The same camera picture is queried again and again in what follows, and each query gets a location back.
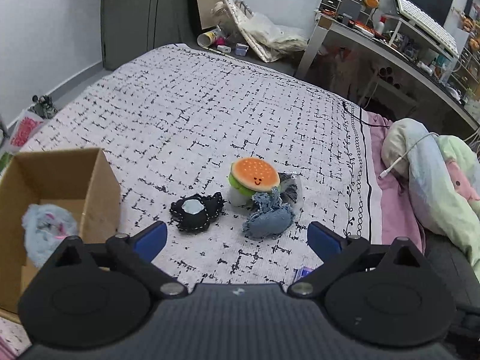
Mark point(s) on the black stitched plush toy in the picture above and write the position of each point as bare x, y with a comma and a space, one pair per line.
195, 210

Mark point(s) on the cream tote bag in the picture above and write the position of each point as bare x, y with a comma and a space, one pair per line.
273, 33

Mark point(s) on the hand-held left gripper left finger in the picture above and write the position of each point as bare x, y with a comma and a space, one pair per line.
152, 238

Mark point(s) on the small lilac box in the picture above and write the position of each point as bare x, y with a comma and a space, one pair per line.
242, 48

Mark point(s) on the paper cup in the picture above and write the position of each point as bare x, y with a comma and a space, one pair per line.
208, 38

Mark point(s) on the white black printed blanket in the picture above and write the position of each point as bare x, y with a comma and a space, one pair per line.
195, 112

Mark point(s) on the orange plush toys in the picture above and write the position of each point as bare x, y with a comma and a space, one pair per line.
470, 26

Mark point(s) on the white desk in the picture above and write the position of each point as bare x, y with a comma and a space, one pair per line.
405, 63

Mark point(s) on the white keyboard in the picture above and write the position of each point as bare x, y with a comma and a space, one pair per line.
427, 22

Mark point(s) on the pastel comforter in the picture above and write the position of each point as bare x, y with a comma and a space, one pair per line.
442, 180

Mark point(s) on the grey door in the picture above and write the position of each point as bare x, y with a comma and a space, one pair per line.
146, 15

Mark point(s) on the white charger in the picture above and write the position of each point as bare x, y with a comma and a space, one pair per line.
225, 49

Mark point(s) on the small blue packet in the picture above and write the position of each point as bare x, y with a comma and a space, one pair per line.
304, 273

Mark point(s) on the pink bed sheet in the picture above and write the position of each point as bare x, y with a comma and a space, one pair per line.
397, 202

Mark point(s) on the brown cardboard box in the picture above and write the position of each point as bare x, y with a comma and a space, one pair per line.
101, 195

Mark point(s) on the pink white plastic bag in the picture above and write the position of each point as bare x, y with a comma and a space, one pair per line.
24, 131

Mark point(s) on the orange round lamp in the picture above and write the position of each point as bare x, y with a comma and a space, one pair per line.
371, 1

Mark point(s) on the blue denim plush toy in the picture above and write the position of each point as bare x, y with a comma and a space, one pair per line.
270, 217

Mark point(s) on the light blue fluffy toy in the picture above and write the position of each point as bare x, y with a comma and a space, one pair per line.
47, 225

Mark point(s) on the clear plastic bag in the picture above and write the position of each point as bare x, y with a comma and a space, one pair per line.
290, 189

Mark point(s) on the hamburger plush toy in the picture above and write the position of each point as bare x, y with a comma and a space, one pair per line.
253, 174

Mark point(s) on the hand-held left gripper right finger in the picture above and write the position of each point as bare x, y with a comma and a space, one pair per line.
322, 242

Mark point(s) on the white bottle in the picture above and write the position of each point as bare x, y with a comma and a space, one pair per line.
383, 25

